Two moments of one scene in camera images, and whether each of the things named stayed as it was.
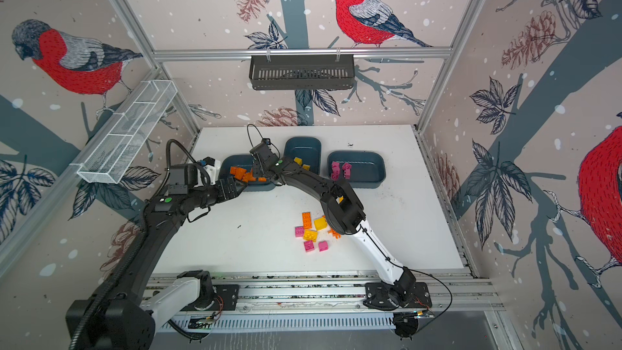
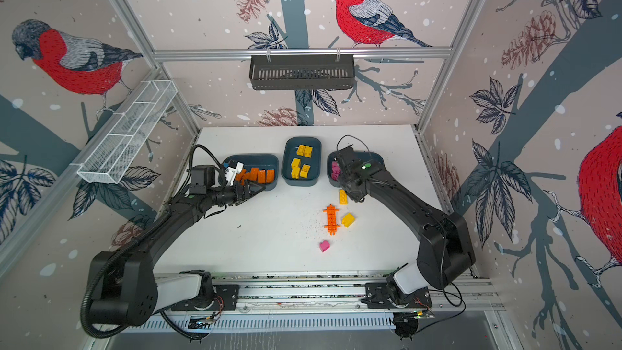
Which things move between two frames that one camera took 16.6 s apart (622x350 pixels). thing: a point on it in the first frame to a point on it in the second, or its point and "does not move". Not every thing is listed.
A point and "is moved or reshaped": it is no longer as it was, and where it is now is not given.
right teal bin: x=368 y=167 does not move
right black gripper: x=258 y=166 to x=354 y=195
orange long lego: x=238 y=172 does not move
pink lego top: x=347 y=167 is moved or reshaped
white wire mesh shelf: x=121 y=139 does not move
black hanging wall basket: x=301 y=72 does not move
